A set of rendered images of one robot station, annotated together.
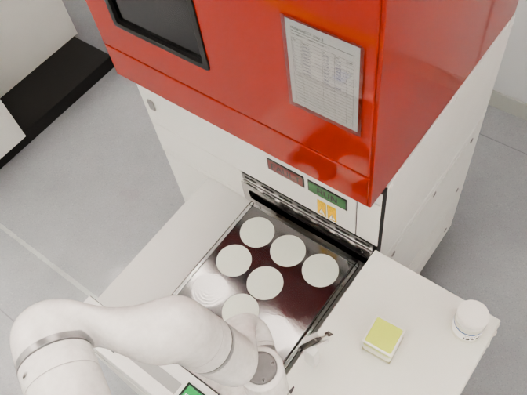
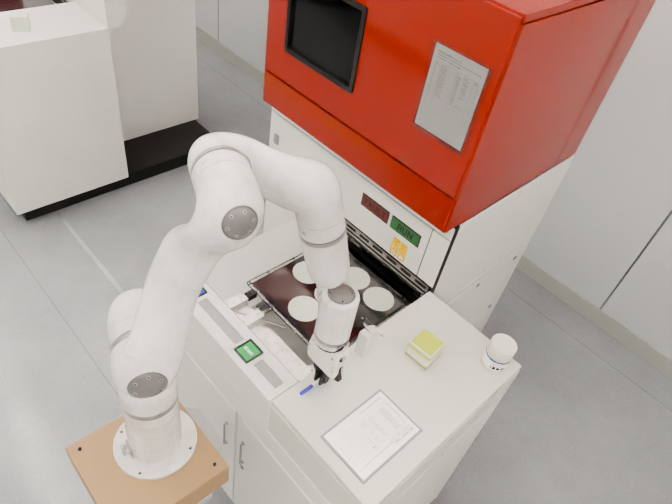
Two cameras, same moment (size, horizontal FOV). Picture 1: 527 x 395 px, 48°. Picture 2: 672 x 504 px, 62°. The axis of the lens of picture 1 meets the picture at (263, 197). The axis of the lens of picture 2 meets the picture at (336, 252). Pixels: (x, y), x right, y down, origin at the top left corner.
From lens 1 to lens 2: 0.53 m
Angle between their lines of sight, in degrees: 14
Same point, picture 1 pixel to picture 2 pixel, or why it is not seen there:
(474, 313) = (505, 343)
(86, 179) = (168, 226)
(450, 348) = (477, 373)
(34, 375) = (213, 161)
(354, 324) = (401, 336)
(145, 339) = (299, 173)
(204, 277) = (279, 277)
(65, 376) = (238, 167)
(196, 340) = (331, 195)
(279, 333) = not seen: hidden behind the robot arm
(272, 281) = not seen: hidden behind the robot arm
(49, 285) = (106, 298)
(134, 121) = not seen: hidden behind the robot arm
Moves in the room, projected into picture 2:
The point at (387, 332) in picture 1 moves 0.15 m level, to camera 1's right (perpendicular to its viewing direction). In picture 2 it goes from (431, 340) to (485, 346)
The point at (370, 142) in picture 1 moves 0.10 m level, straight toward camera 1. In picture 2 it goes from (467, 161) to (461, 183)
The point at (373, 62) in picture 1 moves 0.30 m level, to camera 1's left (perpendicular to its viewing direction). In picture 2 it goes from (495, 83) to (359, 63)
